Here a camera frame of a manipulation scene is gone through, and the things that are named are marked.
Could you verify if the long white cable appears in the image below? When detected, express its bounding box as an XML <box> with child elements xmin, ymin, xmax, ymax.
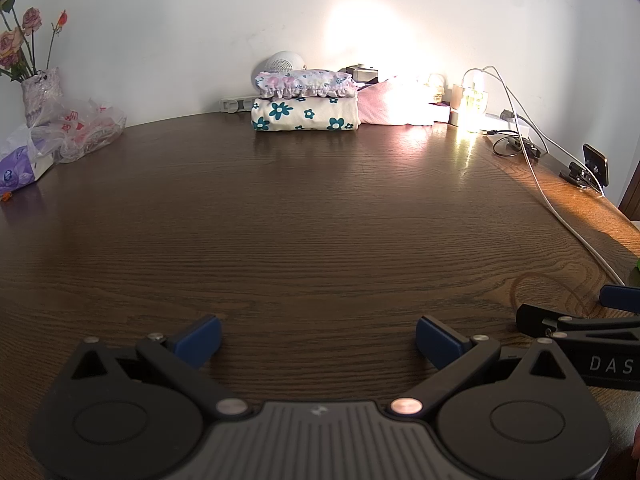
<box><xmin>480</xmin><ymin>65</ymin><xmax>627</xmax><ymax>287</ymax></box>

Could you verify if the blue pink purple mesh shirt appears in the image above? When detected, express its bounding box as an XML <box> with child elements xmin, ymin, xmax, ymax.
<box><xmin>357</xmin><ymin>76</ymin><xmax>437</xmax><ymax>126</ymax></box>

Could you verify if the white teal floral folded cloth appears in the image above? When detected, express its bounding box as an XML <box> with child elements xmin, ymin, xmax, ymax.
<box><xmin>251</xmin><ymin>96</ymin><xmax>362</xmax><ymax>132</ymax></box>

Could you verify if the white phone cable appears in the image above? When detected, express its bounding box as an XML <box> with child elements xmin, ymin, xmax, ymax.
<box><xmin>492</xmin><ymin>66</ymin><xmax>606</xmax><ymax>196</ymax></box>

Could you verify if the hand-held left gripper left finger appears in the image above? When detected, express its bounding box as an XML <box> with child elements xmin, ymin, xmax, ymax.
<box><xmin>70</xmin><ymin>314</ymin><xmax>253</xmax><ymax>418</ymax></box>

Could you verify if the pink ruffled folded cloth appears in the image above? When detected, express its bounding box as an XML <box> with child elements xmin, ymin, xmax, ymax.
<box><xmin>254</xmin><ymin>70</ymin><xmax>358</xmax><ymax>101</ymax></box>

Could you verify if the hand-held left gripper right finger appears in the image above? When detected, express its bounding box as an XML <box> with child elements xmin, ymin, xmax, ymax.
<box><xmin>385</xmin><ymin>315</ymin><xmax>572</xmax><ymax>418</ymax></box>

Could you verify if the purple tissue pack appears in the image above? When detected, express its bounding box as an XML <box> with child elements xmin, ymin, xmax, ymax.
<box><xmin>0</xmin><ymin>125</ymin><xmax>56</xmax><ymax>194</ymax></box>

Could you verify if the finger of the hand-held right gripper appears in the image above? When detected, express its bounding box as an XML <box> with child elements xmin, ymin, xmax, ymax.
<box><xmin>599</xmin><ymin>285</ymin><xmax>640</xmax><ymax>307</ymax></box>
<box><xmin>516</xmin><ymin>302</ymin><xmax>640</xmax><ymax>347</ymax></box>

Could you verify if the black box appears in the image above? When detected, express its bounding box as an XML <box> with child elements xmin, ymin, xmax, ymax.
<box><xmin>345</xmin><ymin>64</ymin><xmax>381</xmax><ymax>84</ymax></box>

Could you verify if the white round speaker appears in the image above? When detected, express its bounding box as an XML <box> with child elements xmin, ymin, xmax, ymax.
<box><xmin>250</xmin><ymin>51</ymin><xmax>308</xmax><ymax>88</ymax></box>

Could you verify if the black cable with adapter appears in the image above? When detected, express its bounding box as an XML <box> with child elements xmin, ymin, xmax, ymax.
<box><xmin>492</xmin><ymin>130</ymin><xmax>543</xmax><ymax>166</ymax></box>

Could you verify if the glass bottle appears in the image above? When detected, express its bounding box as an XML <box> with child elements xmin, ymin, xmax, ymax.
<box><xmin>462</xmin><ymin>85</ymin><xmax>488</xmax><ymax>133</ymax></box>

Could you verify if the red printed plastic bag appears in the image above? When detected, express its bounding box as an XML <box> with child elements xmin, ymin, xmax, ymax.
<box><xmin>30</xmin><ymin>99</ymin><xmax>127</xmax><ymax>163</ymax></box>

